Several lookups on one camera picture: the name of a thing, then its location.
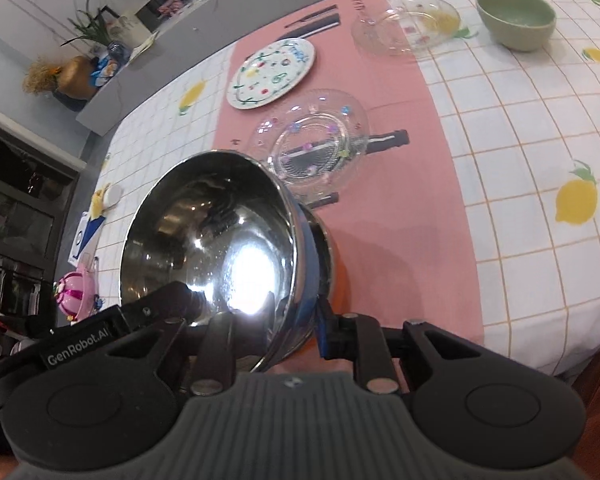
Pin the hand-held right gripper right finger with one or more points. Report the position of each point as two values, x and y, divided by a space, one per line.
324 332

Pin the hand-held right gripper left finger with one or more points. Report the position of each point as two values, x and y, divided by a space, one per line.
215 340

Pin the green potted plant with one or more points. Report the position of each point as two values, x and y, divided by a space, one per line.
92 27

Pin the blue and white card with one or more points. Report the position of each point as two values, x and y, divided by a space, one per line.
85 240

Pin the dark glass cabinet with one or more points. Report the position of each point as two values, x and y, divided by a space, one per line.
20 200

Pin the green ceramic bowl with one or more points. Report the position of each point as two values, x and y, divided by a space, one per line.
515 20

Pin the white painted plate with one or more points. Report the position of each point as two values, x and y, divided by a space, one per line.
270 72

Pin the dried yellow flowers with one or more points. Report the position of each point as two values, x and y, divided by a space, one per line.
40 77

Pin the grey sideboard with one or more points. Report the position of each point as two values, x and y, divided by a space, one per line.
130 95

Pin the white printed plant pot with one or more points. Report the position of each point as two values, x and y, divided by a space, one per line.
127 27

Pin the pink toy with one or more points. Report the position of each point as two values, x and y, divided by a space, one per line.
77 295

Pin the gold vase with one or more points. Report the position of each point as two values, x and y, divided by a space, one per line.
77 77

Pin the large clear glass plate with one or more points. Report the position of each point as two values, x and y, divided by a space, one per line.
320 145

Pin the small clear glass plate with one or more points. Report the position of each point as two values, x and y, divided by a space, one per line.
405 30

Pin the pink box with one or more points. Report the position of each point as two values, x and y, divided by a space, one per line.
170 6

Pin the small white round object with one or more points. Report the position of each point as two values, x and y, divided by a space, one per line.
113 194

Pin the steel bowl with orange outside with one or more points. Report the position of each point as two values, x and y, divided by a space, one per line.
205 240

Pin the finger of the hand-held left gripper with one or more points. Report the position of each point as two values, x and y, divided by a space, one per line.
165 305

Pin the blue snack packet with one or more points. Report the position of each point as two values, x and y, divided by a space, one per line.
110 65

